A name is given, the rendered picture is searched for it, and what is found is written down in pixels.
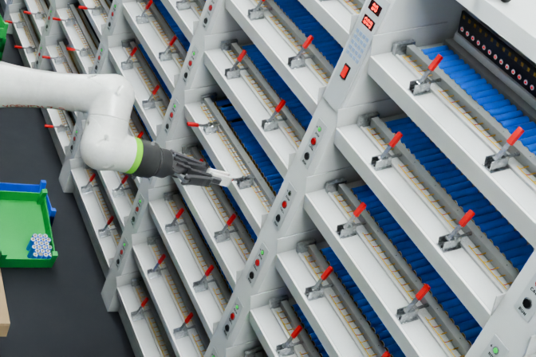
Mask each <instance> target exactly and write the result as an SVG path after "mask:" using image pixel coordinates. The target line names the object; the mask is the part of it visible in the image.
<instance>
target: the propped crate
mask: <svg viewBox="0 0 536 357"><path fill-rule="evenodd" d="M47 193H48V192H47V189H41V192H40V193H37V192H21V191H6V190H0V268H52V267H53V264H54V262H55V260H56V259H57V257H58V254H57V251H55V248H54V243H53V235H52V230H51V225H50V220H49V211H48V206H47V201H46V195H47ZM34 233H35V234H37V235H38V234H42V235H43V234H47V235H48V237H49V238H50V239H51V242H50V243H49V245H51V246H52V247H53V248H52V249H51V251H50V252H51V254H52V257H51V258H50V259H37V258H28V257H27V255H28V253H29V251H28V250H26V247H27V245H28V244H29V241H30V238H31V237H32V236H33V234H34Z"/></svg>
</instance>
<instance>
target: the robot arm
mask: <svg viewBox="0 0 536 357"><path fill-rule="evenodd" d="M134 101H135V92H134V88H133V87H132V84H131V83H130V82H129V81H128V80H127V79H126V78H125V77H123V76H121V75H118V74H76V73H58V72H51V71H45V70H40V69H31V68H27V67H22V66H19V65H13V64H9V63H6V62H3V61H0V108H51V109H59V110H66V111H71V112H85V113H88V116H87V120H86V122H85V128H84V131H83V134H82V137H81V141H80V146H79V150H80V155H81V158H82V159H83V161H84V162H85V164H86V165H88V166H89V167H91V168H92V169H94V170H97V171H119V172H123V173H126V174H130V175H132V179H135V178H136V176H137V177H141V178H146V179H149V178H151V177H152V176H154V177H158V178H165V177H167V176H169V175H170V176H172V177H174V178H179V179H180V180H181V181H182V182H181V184H182V185H183V186H186V185H193V186H207V187H209V186H210V184H211V183H214V184H217V185H220V186H226V187H228V186H229V185H230V183H231V181H232V179H233V178H232V177H230V173H228V172H225V171H219V170H216V169H212V168H208V167H209V164H207V163H206V165H203V162H202V161H199V160H198V159H193V158H191V157H189V156H186V155H183V154H180V153H178V152H177V151H174V150H172V149H171V150H168V149H165V148H162V147H160V146H159V144H158V143H156V141H154V140H153V141H148V140H145V139H140V138H136V137H133V136H130V135H129V134H128V123H129V120H130V116H131V113H132V107H133V105H134Z"/></svg>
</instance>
